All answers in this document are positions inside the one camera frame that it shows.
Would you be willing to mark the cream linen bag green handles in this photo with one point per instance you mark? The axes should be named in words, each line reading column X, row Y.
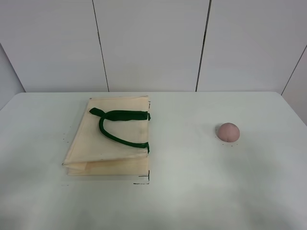
column 112, row 138

